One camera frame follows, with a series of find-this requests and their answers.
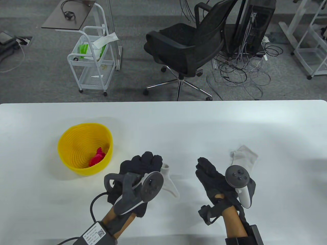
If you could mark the white desk leg frame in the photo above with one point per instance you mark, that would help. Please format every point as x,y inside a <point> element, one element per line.
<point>290,32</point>

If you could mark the black plain wrist box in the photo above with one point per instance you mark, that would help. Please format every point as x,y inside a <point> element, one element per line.
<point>251,236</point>

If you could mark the white power strip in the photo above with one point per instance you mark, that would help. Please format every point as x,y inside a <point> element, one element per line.
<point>265,39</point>

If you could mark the grey white left hand controller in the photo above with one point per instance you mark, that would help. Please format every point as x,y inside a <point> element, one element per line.
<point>152,186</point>

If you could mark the person's right hand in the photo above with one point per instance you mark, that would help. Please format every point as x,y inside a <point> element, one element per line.
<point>212,178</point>

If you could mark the person's right forearm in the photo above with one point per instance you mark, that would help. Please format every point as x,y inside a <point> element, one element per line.
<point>233,222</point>

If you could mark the black office chair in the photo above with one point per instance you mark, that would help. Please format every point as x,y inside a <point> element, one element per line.
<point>178,48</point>

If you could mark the dark top side table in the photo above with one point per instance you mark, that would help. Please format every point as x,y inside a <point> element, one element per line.
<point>57,21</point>

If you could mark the yellow ribbed basket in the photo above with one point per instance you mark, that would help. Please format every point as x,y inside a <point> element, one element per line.
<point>74,148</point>

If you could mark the floor socket box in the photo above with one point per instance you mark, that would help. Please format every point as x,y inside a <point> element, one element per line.
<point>24,40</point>

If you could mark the grey white right hand controller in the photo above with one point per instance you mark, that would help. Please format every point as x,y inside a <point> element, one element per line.
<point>237,176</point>

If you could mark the grey white hand controller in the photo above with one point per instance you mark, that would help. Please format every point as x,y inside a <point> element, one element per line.
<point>237,176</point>
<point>152,186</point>

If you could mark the black device on floor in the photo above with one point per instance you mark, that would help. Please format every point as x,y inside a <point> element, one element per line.
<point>5,37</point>

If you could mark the green white packet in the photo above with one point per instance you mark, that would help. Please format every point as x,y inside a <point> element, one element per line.
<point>83,49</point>

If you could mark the black labelled wrist box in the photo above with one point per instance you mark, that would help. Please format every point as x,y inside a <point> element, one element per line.
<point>95,236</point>

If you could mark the person's left forearm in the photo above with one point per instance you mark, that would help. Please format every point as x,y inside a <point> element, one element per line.
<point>115,218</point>

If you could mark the grey metal stand post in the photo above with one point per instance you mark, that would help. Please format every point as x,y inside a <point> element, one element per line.
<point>118,57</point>

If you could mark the black computer tower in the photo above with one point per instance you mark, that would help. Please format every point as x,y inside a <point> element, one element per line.
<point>258,25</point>

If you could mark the white sock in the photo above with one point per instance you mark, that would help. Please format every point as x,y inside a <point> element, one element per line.
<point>168,183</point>
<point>246,155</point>

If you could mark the person's left hand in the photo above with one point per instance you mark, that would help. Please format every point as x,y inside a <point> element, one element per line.
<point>140,163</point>

